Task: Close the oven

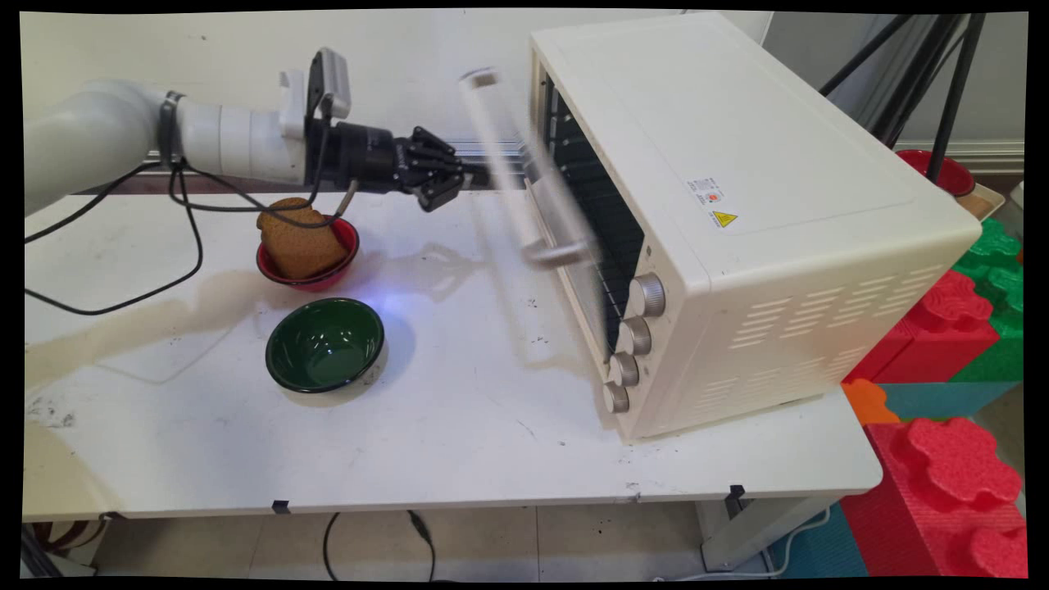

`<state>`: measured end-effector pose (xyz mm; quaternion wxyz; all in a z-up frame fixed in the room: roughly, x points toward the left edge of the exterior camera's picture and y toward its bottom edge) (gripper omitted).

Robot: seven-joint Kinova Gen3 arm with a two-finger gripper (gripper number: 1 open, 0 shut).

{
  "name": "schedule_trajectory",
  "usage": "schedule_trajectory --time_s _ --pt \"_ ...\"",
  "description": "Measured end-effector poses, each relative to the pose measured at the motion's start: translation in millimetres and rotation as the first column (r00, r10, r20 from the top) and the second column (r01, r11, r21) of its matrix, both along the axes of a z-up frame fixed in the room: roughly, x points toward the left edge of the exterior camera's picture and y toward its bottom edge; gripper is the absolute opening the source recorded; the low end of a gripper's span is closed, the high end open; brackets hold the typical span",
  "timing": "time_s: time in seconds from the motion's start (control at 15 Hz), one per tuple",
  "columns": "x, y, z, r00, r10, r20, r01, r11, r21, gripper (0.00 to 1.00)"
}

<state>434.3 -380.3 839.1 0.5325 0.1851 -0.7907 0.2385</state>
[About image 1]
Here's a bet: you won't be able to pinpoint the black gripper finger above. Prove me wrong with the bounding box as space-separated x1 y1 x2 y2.
410 168 491 214
407 127 491 179

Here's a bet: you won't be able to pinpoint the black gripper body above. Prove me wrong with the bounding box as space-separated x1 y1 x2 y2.
305 120 415 194

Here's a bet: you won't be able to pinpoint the cream oven door with handle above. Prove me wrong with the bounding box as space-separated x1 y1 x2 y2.
457 67 624 361

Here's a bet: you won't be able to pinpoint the red enamel bowl with bread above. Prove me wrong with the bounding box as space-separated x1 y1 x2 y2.
256 215 361 293

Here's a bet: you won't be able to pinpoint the brown toast bread slice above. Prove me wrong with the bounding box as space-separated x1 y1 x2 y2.
257 197 349 281

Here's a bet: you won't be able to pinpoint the green enamel bowl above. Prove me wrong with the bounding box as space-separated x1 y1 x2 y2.
265 297 386 394

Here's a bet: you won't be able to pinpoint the cream toaster oven body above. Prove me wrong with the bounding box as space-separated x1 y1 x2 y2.
529 10 983 443

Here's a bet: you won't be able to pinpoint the white table leg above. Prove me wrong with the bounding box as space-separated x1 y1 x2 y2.
697 492 841 573

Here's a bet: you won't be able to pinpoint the orange foam block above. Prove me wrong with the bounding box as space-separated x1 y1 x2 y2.
842 379 901 427

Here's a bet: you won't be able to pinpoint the empty red enamel bowl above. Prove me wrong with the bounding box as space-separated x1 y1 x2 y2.
895 149 976 197

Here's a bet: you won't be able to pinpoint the small red foam block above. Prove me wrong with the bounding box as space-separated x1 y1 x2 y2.
844 270 1002 384

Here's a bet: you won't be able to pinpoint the blue foam mat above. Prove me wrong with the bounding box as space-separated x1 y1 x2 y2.
766 504 870 579

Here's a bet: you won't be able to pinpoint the black tripod legs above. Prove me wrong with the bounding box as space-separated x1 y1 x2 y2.
820 12 988 185

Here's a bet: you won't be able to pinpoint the teal foam block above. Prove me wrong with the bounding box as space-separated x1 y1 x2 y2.
881 381 1022 421

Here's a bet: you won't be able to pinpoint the beige cardboard tray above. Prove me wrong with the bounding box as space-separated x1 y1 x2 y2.
955 182 1007 222

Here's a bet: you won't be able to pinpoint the green foam block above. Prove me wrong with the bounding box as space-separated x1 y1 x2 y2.
951 217 1025 384

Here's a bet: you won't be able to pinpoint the large red foam block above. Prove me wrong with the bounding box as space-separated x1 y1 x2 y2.
840 418 1029 579

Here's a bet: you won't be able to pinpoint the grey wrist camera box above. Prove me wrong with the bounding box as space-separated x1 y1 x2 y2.
307 48 353 120

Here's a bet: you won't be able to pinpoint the black camera cable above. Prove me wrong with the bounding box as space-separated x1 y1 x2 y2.
168 94 361 230

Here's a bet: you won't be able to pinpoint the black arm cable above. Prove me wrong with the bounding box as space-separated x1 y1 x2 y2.
23 160 204 316

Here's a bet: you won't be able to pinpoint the black floor cable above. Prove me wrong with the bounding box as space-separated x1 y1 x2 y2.
322 512 437 583

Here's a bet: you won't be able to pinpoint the white floor cable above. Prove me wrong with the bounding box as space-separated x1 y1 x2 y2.
656 508 833 583

